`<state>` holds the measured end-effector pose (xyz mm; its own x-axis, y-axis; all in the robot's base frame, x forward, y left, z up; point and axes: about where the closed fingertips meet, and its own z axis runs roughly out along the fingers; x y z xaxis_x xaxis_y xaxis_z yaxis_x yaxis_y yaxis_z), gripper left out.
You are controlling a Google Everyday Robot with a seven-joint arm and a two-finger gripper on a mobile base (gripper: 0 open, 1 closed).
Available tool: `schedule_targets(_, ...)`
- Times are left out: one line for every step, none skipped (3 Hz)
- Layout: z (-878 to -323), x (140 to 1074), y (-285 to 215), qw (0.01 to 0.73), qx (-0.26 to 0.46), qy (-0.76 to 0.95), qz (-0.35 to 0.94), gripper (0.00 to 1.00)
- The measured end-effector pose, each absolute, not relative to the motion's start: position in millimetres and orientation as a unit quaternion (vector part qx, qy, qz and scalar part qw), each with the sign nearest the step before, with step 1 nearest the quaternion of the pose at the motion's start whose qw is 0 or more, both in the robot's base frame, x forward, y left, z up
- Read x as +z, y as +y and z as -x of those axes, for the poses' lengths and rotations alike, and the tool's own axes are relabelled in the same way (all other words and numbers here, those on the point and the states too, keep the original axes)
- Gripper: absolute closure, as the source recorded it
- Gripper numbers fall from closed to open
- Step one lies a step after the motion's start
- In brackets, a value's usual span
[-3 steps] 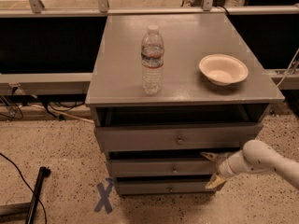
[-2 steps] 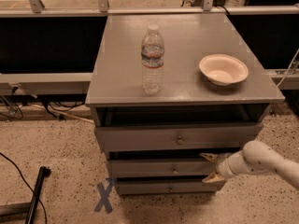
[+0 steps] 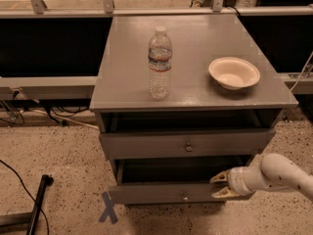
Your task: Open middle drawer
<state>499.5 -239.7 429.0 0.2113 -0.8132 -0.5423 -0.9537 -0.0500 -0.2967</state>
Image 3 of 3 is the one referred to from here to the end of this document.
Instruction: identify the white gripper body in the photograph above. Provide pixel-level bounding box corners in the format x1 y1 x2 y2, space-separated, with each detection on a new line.
228 166 252 196

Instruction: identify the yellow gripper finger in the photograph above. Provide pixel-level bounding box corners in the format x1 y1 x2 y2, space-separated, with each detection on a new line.
212 186 239 199
209 170 229 184

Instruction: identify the grey drawer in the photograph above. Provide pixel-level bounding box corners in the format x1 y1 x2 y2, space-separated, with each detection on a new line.
100 128 275 160
109 155 251 205

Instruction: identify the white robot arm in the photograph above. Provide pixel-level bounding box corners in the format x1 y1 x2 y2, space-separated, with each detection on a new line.
209 154 313 201

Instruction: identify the grey wooden drawer cabinet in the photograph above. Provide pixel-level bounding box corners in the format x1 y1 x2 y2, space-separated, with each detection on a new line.
90 15 297 205

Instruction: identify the grey top drawer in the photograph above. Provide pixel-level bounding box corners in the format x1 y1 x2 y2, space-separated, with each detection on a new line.
100 128 275 160

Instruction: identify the white paper bowl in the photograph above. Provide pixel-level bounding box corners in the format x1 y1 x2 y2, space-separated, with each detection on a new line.
208 57 260 90

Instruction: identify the blue tape cross mark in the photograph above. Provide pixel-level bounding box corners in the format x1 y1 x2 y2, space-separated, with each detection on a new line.
99 192 118 224

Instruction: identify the clear plastic water bottle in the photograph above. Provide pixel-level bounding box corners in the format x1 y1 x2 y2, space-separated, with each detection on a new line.
148 26 172 100

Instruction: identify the black metal stand leg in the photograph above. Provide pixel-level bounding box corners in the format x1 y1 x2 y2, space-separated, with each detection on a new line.
0 174 54 235

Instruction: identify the white hanging cable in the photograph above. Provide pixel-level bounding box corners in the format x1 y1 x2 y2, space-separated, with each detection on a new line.
289 51 313 93

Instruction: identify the bundle of cables under rail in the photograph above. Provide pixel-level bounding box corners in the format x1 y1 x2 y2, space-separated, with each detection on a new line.
0 88 99 130

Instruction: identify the black floor cable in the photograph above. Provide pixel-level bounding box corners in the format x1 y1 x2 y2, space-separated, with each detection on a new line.
0 160 51 235

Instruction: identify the grey metal railing frame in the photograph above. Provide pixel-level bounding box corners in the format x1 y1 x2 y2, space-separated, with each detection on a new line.
1 0 312 100

